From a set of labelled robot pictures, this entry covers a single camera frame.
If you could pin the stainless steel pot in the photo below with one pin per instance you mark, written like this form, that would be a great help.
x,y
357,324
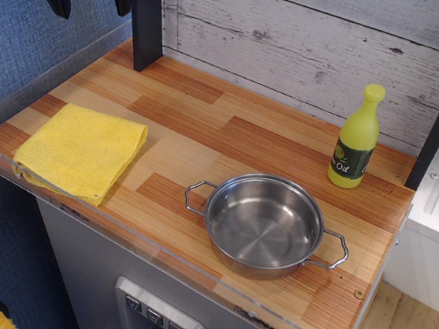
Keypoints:
x,y
265,227

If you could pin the yellow folded cloth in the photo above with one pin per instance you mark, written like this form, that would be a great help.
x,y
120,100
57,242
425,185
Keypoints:
x,y
79,151

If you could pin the silver toy fridge cabinet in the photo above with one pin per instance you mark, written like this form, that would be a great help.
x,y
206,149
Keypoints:
x,y
111,279

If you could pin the yellow olive oil bottle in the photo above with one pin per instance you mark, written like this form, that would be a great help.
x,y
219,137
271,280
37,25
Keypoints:
x,y
357,141

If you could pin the silver water dispenser panel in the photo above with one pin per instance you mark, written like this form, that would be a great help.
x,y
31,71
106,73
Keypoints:
x,y
141,309

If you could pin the white toy sink unit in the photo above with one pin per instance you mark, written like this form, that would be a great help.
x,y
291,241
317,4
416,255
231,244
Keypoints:
x,y
413,264

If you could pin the clear acrylic guard rail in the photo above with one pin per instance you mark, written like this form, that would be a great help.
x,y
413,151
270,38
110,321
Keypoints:
x,y
204,131

